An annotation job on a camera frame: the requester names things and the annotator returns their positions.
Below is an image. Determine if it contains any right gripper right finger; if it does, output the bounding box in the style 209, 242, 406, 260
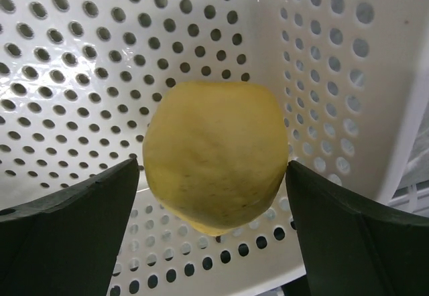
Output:
286, 161, 428, 295

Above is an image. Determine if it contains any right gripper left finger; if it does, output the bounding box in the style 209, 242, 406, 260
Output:
1, 159, 139, 295

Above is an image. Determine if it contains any yellow lemon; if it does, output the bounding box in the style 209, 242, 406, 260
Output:
142, 81, 288, 236

